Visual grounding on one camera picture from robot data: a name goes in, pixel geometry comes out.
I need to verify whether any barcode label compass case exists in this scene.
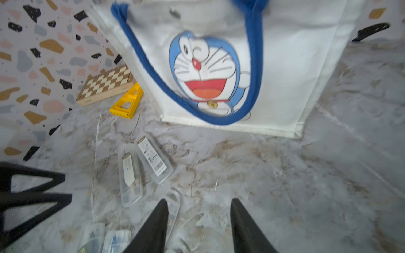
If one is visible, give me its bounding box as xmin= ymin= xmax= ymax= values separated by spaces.
xmin=135 ymin=133 xmax=174 ymax=184

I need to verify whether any blue compass case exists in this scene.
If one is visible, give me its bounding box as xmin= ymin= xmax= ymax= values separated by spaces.
xmin=102 ymin=229 xmax=131 ymax=253

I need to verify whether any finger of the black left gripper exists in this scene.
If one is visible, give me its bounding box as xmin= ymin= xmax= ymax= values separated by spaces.
xmin=1 ymin=162 xmax=65 ymax=192
xmin=1 ymin=192 xmax=72 ymax=250

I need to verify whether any white Doraemon canvas bag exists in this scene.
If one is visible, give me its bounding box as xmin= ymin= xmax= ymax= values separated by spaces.
xmin=87 ymin=1 xmax=366 ymax=139

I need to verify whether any white label compass case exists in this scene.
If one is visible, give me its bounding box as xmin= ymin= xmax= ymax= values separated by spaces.
xmin=118 ymin=143 xmax=143 ymax=208
xmin=159 ymin=187 xmax=182 ymax=249

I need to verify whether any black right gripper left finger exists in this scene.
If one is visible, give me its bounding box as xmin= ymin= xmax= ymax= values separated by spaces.
xmin=123 ymin=199 xmax=169 ymax=253

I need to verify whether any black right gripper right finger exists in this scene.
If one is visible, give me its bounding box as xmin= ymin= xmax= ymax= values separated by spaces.
xmin=230 ymin=198 xmax=278 ymax=253

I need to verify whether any wooden folding chess board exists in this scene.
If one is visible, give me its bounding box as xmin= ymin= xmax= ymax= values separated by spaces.
xmin=76 ymin=65 xmax=137 ymax=106

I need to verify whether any yellow plastic triangular stand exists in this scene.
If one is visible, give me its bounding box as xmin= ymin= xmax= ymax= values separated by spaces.
xmin=109 ymin=83 xmax=143 ymax=119

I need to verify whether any green label compass case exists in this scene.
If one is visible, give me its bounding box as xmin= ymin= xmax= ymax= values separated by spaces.
xmin=77 ymin=223 xmax=105 ymax=253

